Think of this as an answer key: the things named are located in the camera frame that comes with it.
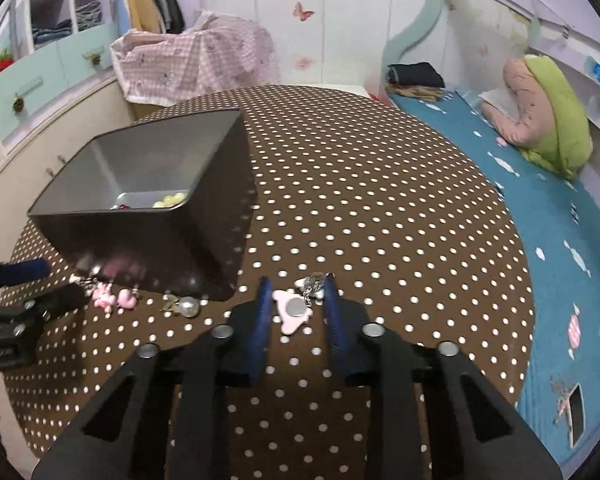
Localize beige cabinet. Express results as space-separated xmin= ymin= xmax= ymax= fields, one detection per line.
xmin=0 ymin=78 xmax=135 ymax=474

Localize pink and green pillow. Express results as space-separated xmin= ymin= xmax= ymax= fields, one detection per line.
xmin=480 ymin=54 xmax=593 ymax=181

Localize pink checkered cloth cover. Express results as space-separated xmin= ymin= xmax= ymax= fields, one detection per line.
xmin=110 ymin=11 xmax=280 ymax=106

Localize brown polka dot tablecloth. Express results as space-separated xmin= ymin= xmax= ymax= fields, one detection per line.
xmin=2 ymin=84 xmax=537 ymax=480

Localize yellow bead bracelet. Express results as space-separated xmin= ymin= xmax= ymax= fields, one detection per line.
xmin=150 ymin=190 xmax=188 ymax=210

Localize mint green drawer unit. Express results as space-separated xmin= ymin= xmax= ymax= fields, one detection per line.
xmin=0 ymin=23 xmax=117 ymax=140

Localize folded dark clothes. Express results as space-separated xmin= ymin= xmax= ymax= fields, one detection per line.
xmin=387 ymin=62 xmax=445 ymax=89

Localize smartphone on bed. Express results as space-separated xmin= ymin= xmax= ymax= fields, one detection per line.
xmin=567 ymin=384 xmax=585 ymax=448

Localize hanging clothes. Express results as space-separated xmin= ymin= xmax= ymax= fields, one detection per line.
xmin=110 ymin=0 xmax=185 ymax=37

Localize pearl bead charm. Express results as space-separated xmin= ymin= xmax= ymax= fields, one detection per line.
xmin=176 ymin=297 xmax=200 ymax=318

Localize pink kitty charm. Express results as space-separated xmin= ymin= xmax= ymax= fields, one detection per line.
xmin=91 ymin=283 xmax=138 ymax=313

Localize grey metal tin box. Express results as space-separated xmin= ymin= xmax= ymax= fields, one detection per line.
xmin=28 ymin=108 xmax=258 ymax=301

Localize cardboard box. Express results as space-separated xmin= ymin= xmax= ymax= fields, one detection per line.
xmin=130 ymin=103 xmax=164 ymax=119

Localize white bear charm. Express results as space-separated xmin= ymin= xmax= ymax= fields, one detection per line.
xmin=272 ymin=289 xmax=313 ymax=336

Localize blue bed sheet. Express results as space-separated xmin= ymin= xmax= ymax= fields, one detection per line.
xmin=393 ymin=92 xmax=600 ymax=474

